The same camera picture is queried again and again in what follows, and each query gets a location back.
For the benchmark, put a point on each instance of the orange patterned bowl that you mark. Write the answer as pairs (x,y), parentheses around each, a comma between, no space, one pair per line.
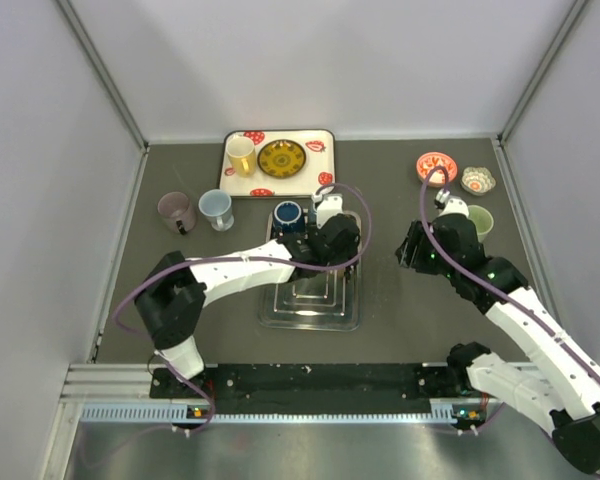
(429,160)

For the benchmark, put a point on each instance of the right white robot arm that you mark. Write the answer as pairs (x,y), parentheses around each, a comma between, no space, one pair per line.
(563,396)

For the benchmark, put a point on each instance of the strawberry pattern white tray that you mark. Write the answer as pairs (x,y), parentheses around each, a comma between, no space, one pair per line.
(319,145)

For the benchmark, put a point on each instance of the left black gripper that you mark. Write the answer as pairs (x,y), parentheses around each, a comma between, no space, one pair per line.
(349,252)

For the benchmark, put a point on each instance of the yellow patterned small plate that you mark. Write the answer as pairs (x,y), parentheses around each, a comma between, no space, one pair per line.
(281,159)

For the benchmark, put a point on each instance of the light green mug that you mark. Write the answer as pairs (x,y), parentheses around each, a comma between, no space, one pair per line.
(482,220)

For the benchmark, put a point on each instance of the purple mug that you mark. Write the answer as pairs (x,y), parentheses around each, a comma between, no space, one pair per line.
(177,212)

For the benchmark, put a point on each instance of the yellow mug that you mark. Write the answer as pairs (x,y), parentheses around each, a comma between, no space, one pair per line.
(242,155)

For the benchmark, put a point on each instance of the grey slotted cable duct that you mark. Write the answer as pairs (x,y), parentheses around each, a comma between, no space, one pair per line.
(189,414)

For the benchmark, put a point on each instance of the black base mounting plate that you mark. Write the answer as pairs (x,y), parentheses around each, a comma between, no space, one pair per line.
(376,388)

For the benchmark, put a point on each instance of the dark blue mug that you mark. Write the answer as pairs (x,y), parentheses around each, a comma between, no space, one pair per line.
(288,217)

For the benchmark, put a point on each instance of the silver metal tray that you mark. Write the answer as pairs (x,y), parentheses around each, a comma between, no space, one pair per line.
(321,301)

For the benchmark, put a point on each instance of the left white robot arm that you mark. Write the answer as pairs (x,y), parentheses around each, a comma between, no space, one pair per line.
(171,306)

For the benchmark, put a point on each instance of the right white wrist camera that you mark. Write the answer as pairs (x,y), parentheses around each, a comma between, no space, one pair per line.
(448,204)

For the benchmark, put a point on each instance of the small flower-shaped bowl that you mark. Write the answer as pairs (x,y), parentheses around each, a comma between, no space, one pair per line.
(477,180)

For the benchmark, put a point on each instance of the light blue mug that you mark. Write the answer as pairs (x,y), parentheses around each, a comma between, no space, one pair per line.
(216,206)

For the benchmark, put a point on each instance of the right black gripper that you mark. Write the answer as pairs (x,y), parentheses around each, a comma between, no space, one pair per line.
(410,253)

